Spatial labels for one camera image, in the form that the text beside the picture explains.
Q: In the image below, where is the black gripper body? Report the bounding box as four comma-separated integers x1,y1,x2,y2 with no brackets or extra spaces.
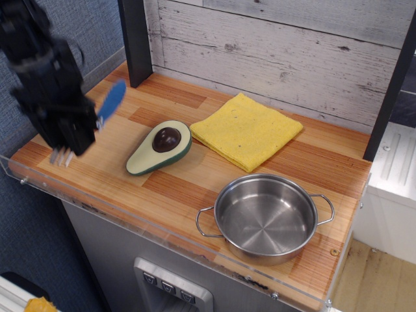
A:
9,40,103,131

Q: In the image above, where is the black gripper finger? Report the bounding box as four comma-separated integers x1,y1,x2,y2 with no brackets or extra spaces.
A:
31,112,67,150
63,118,96,156

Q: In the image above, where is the blue handled metal fork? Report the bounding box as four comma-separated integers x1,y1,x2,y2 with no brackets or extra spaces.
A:
49,80,127,167

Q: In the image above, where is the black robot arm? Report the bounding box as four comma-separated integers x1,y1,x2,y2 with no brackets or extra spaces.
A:
1,1,97,156

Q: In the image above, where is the yellow folded towel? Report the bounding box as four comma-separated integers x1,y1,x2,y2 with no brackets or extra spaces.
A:
190,93,303,173

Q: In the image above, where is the clear acrylic table guard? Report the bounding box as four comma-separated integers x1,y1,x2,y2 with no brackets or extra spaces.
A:
6,73,371,311

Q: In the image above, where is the toy avocado half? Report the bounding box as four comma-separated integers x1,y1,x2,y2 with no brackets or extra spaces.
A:
125,120,192,176

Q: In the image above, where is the grey cabinet with dispenser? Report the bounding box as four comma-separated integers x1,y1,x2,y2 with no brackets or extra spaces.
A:
64,202,293,311

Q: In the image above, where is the yellow tape object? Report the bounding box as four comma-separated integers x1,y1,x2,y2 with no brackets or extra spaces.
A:
23,297,58,312

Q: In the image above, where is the stainless steel pot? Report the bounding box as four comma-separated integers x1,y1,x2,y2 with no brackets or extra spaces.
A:
210,174,335,266

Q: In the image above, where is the white appliance at right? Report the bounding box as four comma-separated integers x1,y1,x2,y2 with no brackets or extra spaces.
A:
353,123,415,263

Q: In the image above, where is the black vertical post left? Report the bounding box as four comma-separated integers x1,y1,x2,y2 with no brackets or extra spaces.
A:
118,0,153,88

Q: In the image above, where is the black vertical post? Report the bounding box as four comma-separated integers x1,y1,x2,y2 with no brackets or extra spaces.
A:
363,12,415,162
118,0,153,88

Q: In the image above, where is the black vertical post right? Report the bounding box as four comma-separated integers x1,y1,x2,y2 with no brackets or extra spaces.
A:
363,12,415,162

